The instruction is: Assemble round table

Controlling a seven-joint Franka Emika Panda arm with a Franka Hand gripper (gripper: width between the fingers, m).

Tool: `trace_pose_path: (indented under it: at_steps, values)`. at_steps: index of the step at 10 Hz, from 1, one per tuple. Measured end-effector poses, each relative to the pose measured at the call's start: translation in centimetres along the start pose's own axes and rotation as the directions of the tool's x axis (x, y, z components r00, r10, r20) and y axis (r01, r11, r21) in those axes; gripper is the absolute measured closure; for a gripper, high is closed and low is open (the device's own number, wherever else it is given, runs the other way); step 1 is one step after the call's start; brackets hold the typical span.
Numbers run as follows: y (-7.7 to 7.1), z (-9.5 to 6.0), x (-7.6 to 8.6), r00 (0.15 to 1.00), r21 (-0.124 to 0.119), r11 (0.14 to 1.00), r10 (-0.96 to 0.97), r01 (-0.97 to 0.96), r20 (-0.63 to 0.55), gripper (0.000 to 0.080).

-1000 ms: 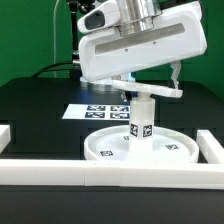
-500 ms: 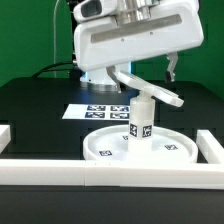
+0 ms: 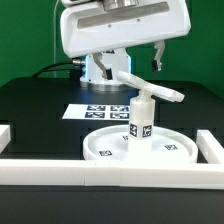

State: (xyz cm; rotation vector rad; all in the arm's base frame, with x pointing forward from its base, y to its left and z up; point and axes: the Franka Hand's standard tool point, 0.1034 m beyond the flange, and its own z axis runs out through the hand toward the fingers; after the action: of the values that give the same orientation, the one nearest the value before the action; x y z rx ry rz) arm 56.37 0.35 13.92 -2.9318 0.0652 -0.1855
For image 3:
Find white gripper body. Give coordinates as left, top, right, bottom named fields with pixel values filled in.
left=60, top=0, right=191, bottom=58

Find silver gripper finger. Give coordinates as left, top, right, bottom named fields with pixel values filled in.
left=152, top=40, right=165, bottom=72
left=93, top=53, right=112, bottom=80

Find white cross-shaped table base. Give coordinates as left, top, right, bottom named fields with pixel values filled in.
left=117, top=71, right=184, bottom=102

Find white round table top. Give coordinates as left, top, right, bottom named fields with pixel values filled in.
left=83, top=125, right=198, bottom=165

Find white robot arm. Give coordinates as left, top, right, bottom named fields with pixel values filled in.
left=60, top=0, right=191, bottom=91

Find white marker sheet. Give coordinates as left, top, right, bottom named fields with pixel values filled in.
left=63, top=104, right=130, bottom=121

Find white U-shaped fence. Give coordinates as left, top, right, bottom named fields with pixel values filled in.
left=0, top=125, right=224, bottom=190

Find black cable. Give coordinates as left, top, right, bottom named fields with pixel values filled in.
left=31, top=60, right=84, bottom=79

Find white thin cable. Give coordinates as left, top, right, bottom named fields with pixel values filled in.
left=53, top=0, right=62, bottom=70

